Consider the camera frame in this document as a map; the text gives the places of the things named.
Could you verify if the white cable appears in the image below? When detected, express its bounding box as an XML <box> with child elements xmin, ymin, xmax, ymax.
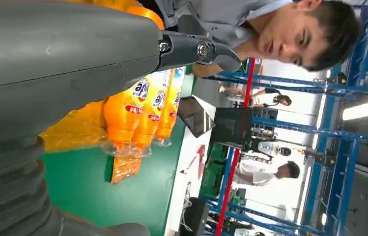
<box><xmin>179</xmin><ymin>181</ymin><xmax>194</xmax><ymax>233</ymax></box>

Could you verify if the orange brick-patterned piece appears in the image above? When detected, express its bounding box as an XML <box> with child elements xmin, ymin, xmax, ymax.
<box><xmin>110</xmin><ymin>155</ymin><xmax>142</xmax><ymax>185</ymax></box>

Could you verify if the ceiling light strip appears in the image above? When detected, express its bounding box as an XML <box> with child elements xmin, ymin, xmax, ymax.
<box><xmin>342</xmin><ymin>95</ymin><xmax>368</xmax><ymax>122</ymax></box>

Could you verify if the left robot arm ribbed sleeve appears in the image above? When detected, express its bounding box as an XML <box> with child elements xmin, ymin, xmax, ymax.
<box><xmin>0</xmin><ymin>135</ymin><xmax>65</xmax><ymax>236</ymax></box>

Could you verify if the blue metal frame rack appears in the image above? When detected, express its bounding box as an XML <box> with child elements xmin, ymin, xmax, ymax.
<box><xmin>200</xmin><ymin>0</ymin><xmax>368</xmax><ymax>236</ymax></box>

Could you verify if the yellow plastic sheet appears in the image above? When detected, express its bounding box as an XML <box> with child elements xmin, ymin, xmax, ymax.
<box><xmin>39</xmin><ymin>100</ymin><xmax>110</xmax><ymax>154</ymax></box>

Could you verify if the white grey machine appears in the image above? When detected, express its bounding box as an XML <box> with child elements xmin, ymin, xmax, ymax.
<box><xmin>257</xmin><ymin>141</ymin><xmax>292</xmax><ymax>158</ymax></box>

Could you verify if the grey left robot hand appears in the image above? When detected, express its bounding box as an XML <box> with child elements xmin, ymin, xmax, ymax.
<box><xmin>0</xmin><ymin>0</ymin><xmax>242</xmax><ymax>236</ymax></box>

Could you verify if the red metal post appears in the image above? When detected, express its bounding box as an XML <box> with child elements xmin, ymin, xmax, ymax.
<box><xmin>215</xmin><ymin>58</ymin><xmax>256</xmax><ymax>236</ymax></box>

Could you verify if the person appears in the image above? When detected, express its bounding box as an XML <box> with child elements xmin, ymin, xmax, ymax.
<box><xmin>154</xmin><ymin>0</ymin><xmax>362</xmax><ymax>78</ymax></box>
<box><xmin>234</xmin><ymin>161</ymin><xmax>302</xmax><ymax>222</ymax></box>
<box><xmin>221</xmin><ymin>86</ymin><xmax>292</xmax><ymax>108</ymax></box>

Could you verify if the green plastic crate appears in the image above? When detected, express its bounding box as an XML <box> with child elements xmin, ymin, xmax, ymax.
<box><xmin>199</xmin><ymin>143</ymin><xmax>228</xmax><ymax>198</ymax></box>

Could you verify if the green table mat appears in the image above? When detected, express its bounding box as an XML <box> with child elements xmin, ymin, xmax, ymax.
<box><xmin>39</xmin><ymin>73</ymin><xmax>195</xmax><ymax>236</ymax></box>

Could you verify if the red arrow sticker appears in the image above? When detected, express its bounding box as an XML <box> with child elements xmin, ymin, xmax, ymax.
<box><xmin>178</xmin><ymin>145</ymin><xmax>206</xmax><ymax>180</ymax></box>

